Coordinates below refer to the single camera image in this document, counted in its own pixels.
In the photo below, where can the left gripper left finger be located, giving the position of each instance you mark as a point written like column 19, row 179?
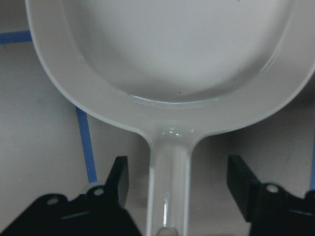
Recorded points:
column 118, row 180

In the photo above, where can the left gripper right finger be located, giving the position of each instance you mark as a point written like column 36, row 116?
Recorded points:
column 243, row 185

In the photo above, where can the beige plastic dustpan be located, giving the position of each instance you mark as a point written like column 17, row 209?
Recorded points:
column 175, row 72

